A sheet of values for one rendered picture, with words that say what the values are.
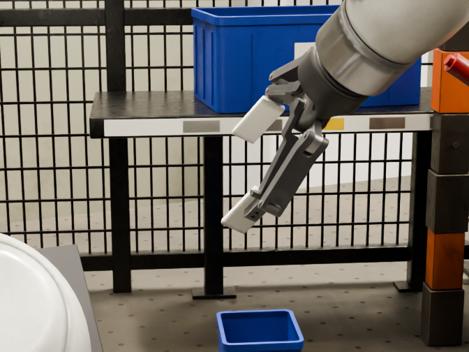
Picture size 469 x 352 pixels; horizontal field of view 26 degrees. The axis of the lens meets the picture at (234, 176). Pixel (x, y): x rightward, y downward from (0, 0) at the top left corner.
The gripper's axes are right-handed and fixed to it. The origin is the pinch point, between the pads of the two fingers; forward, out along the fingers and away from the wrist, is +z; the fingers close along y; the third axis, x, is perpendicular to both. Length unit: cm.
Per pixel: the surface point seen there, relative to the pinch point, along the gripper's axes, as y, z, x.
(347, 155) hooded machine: 178, 146, -116
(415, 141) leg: 37, 14, -37
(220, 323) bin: -5.1, 20.6, -9.7
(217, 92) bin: 23.2, 10.9, -0.4
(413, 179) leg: 33, 18, -40
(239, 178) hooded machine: 181, 183, -92
